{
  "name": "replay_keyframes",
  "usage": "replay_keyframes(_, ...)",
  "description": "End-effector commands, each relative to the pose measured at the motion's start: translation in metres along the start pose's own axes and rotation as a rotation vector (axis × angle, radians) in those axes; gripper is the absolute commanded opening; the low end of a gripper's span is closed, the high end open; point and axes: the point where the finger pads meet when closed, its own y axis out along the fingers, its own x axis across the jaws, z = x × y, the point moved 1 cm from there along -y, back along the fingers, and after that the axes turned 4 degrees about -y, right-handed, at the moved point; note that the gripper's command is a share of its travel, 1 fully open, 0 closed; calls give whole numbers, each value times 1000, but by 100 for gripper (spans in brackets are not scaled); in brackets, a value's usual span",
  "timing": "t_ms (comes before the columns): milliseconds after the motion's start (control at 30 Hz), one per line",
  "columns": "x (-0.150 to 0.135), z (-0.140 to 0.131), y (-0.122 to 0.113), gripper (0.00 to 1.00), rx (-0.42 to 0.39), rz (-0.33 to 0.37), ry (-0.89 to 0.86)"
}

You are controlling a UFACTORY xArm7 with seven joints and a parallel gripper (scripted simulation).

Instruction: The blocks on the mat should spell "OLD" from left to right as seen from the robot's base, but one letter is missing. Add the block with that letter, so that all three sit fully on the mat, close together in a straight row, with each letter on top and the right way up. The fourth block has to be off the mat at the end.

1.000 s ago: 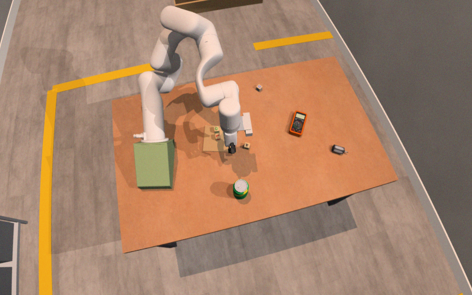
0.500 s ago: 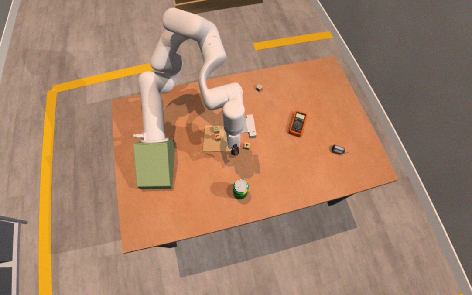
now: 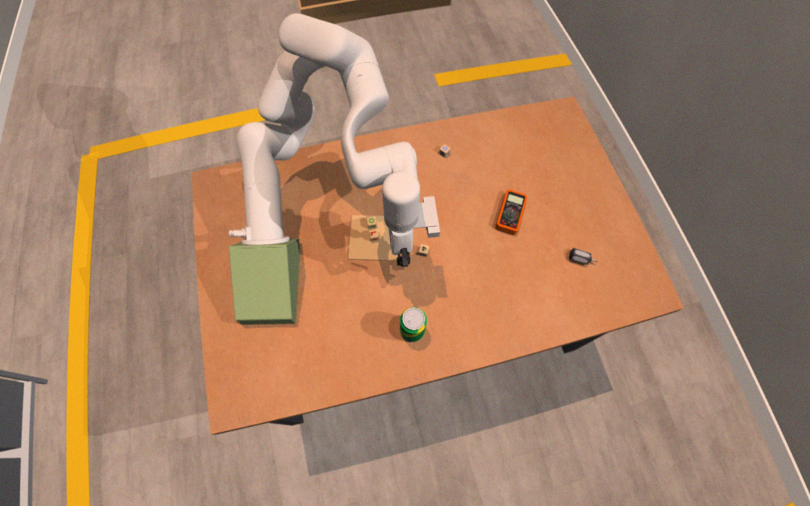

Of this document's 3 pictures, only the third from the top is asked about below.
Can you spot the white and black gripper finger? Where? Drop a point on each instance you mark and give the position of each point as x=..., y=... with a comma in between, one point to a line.
x=404, y=259

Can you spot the orange digital multimeter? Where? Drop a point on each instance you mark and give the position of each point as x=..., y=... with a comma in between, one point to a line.
x=511, y=212

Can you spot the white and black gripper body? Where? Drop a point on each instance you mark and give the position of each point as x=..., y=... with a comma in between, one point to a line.
x=399, y=240

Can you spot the tan square mat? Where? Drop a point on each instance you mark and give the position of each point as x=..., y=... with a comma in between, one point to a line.
x=361, y=247

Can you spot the green drink can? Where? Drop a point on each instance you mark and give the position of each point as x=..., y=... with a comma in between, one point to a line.
x=413, y=322

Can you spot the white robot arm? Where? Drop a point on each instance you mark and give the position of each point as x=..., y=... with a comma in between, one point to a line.
x=259, y=144

